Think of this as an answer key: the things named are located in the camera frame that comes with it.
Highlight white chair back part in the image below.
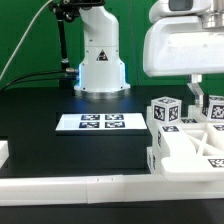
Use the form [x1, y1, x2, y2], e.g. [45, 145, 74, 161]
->
[147, 105, 224, 182]

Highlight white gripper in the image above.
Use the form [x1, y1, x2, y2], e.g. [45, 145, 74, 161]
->
[143, 0, 224, 107]

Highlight white U-shaped fence frame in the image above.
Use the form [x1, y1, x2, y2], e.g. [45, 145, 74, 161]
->
[0, 134, 224, 206]

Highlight grey cable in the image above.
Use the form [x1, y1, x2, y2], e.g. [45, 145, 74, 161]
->
[0, 0, 54, 81]

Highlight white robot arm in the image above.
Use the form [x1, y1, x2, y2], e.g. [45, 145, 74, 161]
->
[75, 0, 224, 106]

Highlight white tagged cube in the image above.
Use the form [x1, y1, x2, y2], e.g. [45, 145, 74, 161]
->
[202, 95, 224, 121]
[151, 96, 182, 124]

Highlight white base tag plate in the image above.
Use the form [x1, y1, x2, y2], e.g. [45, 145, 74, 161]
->
[56, 113, 147, 131]

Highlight black camera stand pole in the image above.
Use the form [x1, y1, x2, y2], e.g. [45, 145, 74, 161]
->
[48, 0, 106, 89]

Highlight black cables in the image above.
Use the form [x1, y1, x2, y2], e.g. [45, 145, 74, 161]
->
[0, 69, 80, 94]

